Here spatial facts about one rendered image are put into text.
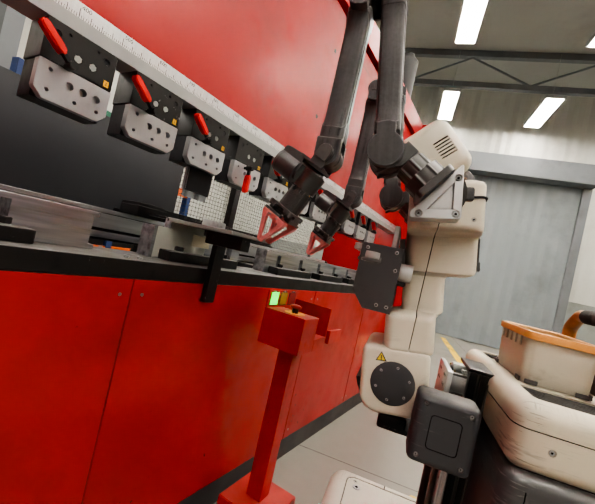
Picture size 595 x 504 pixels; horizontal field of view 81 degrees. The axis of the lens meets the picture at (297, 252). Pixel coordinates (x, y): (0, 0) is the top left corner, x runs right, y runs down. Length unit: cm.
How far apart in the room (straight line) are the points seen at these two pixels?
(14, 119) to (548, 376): 165
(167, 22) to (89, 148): 64
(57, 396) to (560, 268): 867
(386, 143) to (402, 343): 46
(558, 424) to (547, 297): 805
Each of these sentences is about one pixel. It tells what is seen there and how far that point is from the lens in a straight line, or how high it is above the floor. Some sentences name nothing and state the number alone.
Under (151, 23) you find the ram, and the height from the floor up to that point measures 147.
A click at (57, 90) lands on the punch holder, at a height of 120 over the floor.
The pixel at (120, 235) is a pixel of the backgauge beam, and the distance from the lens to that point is 136.
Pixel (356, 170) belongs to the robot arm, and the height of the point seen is 131.
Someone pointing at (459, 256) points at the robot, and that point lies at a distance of 93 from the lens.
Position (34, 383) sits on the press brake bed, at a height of 60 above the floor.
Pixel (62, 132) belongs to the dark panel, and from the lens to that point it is 155.
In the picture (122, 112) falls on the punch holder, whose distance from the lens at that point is 106.
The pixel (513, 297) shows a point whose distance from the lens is 866.
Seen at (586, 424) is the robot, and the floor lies 80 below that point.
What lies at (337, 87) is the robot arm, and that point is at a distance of 89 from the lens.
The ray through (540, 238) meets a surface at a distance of 886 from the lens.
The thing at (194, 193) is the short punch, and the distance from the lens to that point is 121.
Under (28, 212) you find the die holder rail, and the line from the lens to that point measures 95.
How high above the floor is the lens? 97
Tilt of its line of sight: 1 degrees up
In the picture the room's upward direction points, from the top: 13 degrees clockwise
